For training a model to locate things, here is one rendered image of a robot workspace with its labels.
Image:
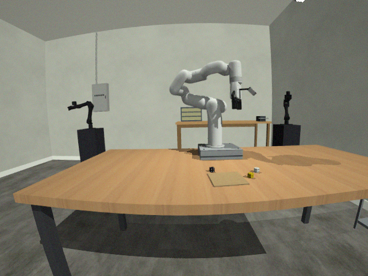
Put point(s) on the tan square mat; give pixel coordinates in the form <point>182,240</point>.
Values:
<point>227,179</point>

